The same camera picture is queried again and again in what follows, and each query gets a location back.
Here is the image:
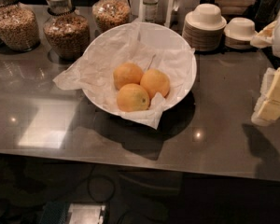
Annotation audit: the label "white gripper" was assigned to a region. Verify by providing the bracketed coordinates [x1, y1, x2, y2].
[250, 10, 280, 126]

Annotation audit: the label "orange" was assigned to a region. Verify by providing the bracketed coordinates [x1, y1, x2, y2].
[113, 63, 144, 90]
[140, 69, 170, 98]
[117, 83, 150, 112]

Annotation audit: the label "white ceramic bowl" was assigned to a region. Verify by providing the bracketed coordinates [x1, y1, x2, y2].
[83, 22, 197, 115]

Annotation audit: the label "white appliance behind bowl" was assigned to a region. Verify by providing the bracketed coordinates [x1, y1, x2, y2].
[129, 0, 200, 30]

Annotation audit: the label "short stack paper bowls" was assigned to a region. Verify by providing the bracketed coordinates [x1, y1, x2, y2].
[224, 17, 257, 49]

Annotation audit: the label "tall stack paper bowls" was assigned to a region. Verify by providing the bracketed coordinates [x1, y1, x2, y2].
[182, 4, 227, 52]

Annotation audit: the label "small clear glass bottle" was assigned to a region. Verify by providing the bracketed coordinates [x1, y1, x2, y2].
[142, 0, 159, 22]

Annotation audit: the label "orange front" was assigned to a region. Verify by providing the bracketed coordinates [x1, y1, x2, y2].
[117, 83, 150, 112]

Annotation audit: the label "glass cereal jar right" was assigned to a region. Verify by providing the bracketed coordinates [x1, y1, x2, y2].
[92, 0, 131, 33]

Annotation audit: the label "glass cereal jar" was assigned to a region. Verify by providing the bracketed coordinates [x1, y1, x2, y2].
[92, 0, 131, 33]
[43, 0, 90, 61]
[0, 0, 40, 52]

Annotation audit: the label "white crumpled paper liner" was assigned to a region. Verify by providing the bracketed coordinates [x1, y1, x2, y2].
[54, 21, 197, 129]

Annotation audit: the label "glass cereal jar middle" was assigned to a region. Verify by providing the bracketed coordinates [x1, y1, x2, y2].
[43, 0, 90, 61]

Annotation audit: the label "glass cereal jar far left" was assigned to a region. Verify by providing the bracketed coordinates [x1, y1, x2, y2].
[0, 0, 40, 52]

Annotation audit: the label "metal box under table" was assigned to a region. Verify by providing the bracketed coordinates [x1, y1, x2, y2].
[39, 202, 108, 224]

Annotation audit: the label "black cable under table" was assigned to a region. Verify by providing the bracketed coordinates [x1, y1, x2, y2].
[83, 166, 118, 205]

